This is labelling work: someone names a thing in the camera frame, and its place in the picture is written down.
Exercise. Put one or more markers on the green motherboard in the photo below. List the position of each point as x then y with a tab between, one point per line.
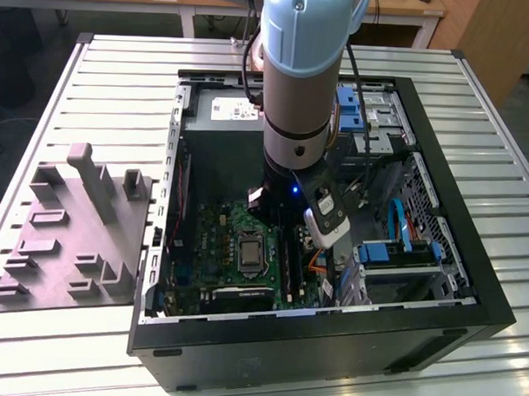
211	231

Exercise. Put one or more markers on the grey parts rack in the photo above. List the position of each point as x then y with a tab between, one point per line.
93	244

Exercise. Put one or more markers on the metal disk bay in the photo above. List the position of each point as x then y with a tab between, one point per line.
401	272

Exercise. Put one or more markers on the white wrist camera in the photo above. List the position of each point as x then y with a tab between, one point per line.
328	235

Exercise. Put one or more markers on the wooden cabinet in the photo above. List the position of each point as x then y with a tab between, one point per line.
500	41

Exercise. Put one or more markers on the blue video port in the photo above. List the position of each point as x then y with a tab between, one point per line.
159	302

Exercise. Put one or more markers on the silver CPU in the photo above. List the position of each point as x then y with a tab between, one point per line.
250	254

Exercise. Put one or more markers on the grey power supply unit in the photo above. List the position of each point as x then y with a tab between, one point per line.
222	162

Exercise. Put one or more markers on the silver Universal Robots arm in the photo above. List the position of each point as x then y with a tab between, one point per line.
293	112

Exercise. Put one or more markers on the black PC case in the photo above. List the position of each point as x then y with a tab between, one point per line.
285	359

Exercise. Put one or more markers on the metal optical drive cage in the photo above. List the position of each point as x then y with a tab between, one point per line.
388	143

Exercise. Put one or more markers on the blue drive bay clip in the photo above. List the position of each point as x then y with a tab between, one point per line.
348	103

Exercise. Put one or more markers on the hard disk in blue carrier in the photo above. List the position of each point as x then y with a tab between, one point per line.
377	253

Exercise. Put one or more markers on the black graphics card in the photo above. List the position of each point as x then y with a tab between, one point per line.
243	295

